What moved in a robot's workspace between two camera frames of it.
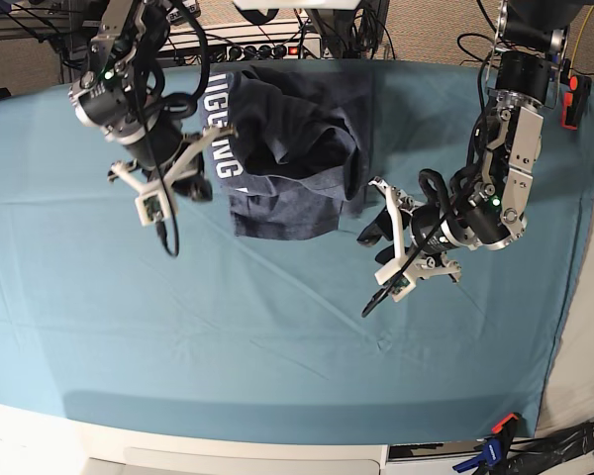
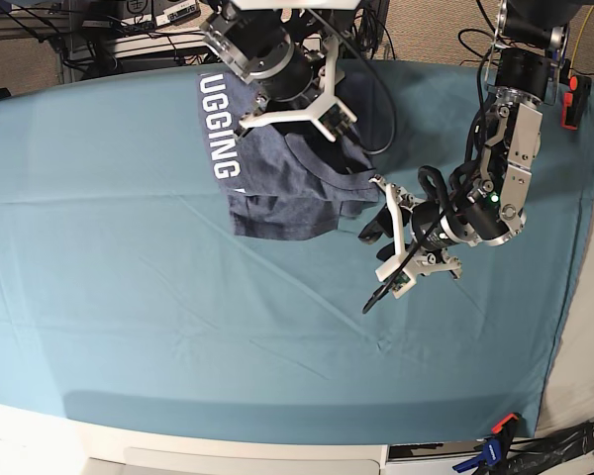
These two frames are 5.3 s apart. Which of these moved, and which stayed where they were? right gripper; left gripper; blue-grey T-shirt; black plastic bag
Moved: left gripper
Stayed: blue-grey T-shirt; black plastic bag; right gripper
